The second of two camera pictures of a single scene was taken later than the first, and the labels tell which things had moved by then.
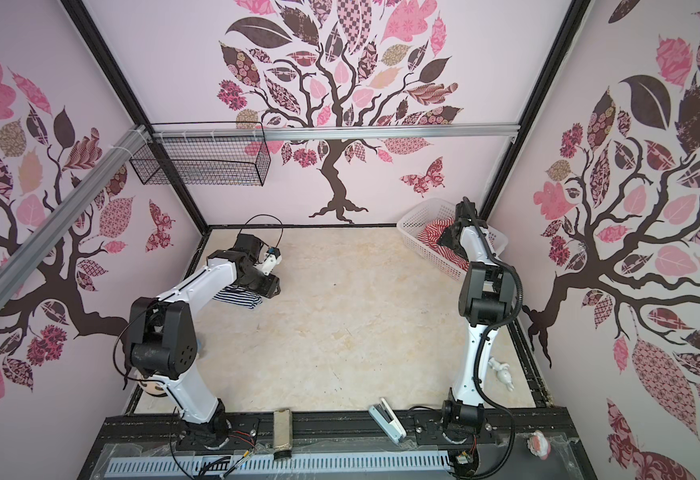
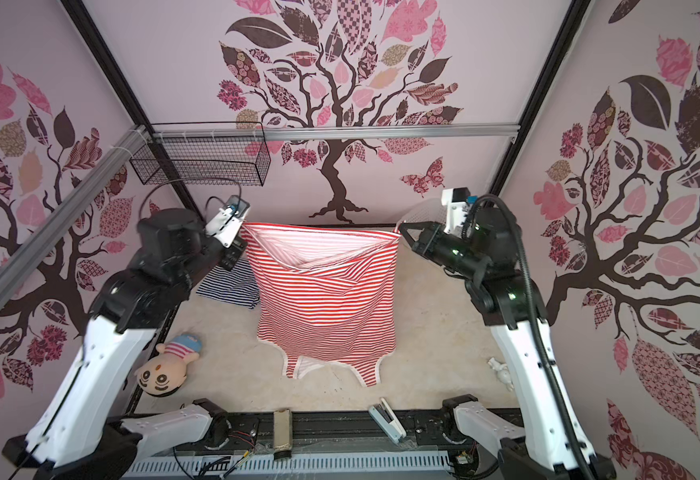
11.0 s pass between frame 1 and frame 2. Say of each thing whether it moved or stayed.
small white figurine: stayed
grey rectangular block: stayed
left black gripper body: moved
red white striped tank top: moved
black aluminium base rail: stayed
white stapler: stayed
